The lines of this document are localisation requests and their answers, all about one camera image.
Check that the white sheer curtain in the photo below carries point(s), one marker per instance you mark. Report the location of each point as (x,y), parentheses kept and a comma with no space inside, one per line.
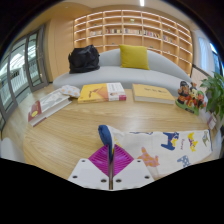
(204,53)

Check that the black bag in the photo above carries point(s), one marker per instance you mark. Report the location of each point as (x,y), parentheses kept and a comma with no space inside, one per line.
(83,60)

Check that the long ceiling light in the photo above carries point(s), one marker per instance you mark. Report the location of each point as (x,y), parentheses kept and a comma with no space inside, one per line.
(142,2)

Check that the light grey curved sofa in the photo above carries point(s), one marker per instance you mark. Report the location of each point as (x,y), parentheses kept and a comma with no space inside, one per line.
(113,75)

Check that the wooden wall shelf unit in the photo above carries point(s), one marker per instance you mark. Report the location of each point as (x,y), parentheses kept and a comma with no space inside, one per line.
(133,40)

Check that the green leafy potted plant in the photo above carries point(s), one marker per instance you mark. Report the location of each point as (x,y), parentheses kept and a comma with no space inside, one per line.
(215,91)

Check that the yellow and orange book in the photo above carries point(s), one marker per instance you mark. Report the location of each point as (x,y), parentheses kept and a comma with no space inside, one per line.
(100,92)

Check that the small patterned white pouch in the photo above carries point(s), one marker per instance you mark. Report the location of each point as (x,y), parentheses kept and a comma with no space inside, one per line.
(70,90)

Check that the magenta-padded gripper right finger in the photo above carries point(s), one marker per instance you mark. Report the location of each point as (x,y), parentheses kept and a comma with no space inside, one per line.
(133,173)

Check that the three-figure cartoon figurine set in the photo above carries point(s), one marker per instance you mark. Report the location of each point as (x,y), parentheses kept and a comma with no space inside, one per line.
(190,98)

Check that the small white can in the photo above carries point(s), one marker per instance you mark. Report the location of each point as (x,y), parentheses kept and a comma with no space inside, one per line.
(211,121)

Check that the plain yellow book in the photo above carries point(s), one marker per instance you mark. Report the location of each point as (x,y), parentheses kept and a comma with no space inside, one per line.
(151,93)

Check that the glass door with grey frame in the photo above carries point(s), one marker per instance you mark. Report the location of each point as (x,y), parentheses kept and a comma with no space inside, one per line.
(18,71)

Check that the dark framed window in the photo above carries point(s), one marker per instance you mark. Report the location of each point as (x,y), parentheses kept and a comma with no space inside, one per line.
(216,61)

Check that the yellow square cushion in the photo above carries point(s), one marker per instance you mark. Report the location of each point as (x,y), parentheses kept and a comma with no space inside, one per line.
(134,56)

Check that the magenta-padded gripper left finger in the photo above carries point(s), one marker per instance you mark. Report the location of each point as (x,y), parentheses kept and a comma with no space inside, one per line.
(87,173)

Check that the red and white book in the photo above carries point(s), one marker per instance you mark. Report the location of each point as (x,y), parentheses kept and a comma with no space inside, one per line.
(48,106)

